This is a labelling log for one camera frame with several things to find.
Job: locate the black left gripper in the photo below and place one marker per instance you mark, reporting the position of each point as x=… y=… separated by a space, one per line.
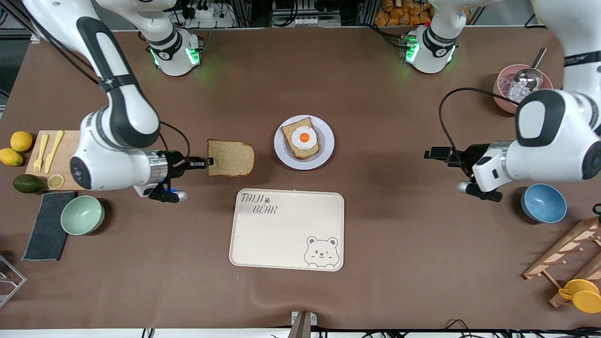
x=475 y=153

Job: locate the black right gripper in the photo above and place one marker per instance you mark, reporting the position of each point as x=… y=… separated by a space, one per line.
x=176 y=162

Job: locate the plain brown bread slice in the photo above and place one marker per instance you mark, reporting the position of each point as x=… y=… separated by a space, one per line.
x=232 y=158

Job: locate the fried egg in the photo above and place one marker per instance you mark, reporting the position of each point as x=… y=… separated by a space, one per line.
x=304 y=137

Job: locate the white round plate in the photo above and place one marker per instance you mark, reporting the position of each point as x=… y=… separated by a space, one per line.
x=324 y=150

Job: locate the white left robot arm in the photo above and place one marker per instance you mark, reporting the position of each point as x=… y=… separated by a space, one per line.
x=540 y=159

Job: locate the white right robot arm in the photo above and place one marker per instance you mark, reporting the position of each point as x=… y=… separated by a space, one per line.
x=108 y=169

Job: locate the pink bowl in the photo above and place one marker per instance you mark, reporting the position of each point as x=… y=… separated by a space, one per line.
x=500 y=94

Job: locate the clear ice cubes pile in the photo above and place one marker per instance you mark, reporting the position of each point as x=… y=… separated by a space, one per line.
x=514 y=94

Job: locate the cream bear print tray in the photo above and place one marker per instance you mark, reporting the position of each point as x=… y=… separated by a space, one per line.
x=281 y=234

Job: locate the blue bowl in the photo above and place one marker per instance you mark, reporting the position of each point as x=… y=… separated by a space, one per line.
x=543 y=204

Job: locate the metal scoop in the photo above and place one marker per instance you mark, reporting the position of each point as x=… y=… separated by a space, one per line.
x=528 y=77

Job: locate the mint green bowl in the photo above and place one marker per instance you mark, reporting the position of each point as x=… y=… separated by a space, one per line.
x=82 y=215

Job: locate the wooden cutting board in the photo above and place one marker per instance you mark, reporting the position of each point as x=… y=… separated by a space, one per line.
x=63 y=159

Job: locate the lemon slice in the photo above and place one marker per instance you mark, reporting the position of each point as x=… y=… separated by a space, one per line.
x=55 y=181

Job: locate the yellow plastic knife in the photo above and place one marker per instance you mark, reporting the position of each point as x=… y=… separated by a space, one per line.
x=53 y=151

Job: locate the bag of orange buns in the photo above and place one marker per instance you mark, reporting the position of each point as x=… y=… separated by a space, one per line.
x=399 y=14

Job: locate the white power strip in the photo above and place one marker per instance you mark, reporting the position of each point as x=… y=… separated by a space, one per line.
x=206 y=14

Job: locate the yellow plastic fork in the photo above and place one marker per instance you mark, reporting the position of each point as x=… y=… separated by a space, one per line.
x=37 y=165

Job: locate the wooden rack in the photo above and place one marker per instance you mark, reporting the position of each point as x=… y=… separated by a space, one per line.
x=563 y=256

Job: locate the dark grey cloth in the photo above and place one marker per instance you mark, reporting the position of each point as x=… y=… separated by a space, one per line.
x=47 y=234

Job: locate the green avocado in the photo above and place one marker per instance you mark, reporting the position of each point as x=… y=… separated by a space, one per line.
x=28 y=184

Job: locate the round yellow lemon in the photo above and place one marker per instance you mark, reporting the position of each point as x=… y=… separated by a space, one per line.
x=21 y=141

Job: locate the oval yellow lemon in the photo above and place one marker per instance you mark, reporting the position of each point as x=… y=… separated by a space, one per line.
x=11 y=157

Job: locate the yellow cup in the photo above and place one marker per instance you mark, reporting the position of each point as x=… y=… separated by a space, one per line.
x=584 y=298

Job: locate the grey metal camera bracket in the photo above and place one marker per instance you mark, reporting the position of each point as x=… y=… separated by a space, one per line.
x=303 y=324

